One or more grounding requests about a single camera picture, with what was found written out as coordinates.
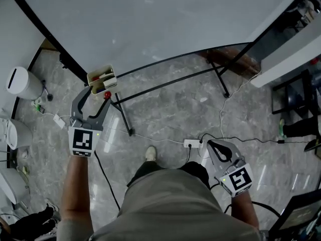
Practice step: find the dark storage shelf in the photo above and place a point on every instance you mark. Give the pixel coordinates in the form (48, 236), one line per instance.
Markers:
(283, 21)

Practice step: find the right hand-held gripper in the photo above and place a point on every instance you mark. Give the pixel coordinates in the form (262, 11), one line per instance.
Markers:
(237, 179)

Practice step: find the person's left forearm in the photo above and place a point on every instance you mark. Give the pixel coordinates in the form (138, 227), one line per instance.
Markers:
(75, 192)

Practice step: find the black metal chair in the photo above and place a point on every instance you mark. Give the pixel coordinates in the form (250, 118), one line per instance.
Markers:
(296, 97)

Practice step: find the white toilet with raised seat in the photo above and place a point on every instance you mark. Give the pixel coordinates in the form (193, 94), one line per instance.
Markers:
(18, 134)

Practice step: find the person's beige shirt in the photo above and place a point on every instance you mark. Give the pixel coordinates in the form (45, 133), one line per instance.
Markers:
(170, 205)

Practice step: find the person's black trousers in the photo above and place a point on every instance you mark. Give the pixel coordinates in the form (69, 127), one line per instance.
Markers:
(148, 171)

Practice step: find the person's right forearm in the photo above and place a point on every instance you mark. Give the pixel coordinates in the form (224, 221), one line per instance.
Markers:
(244, 210)

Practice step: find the white cabinet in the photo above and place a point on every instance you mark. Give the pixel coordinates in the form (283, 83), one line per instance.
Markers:
(286, 64)

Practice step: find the small green bottle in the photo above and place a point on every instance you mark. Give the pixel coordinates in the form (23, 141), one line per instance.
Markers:
(38, 105)

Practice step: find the white lidded bin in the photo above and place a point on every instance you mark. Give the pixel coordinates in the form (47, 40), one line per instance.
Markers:
(22, 84)

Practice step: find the person's beige shoe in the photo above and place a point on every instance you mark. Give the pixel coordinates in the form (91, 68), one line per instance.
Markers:
(151, 153)

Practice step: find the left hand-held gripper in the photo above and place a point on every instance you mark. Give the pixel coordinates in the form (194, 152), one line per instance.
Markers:
(82, 140)

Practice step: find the beige box with red button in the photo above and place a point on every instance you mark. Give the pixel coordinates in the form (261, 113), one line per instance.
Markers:
(94, 88)

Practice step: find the black-framed screen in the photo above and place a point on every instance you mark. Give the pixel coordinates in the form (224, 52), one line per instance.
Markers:
(299, 215)

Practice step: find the small white power adapter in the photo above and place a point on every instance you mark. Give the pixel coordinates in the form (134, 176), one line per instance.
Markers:
(59, 121)

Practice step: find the white power strip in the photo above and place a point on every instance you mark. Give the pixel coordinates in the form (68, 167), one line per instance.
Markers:
(192, 143)

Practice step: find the black toilet brush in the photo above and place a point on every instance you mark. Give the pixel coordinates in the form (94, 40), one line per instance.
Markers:
(49, 97)

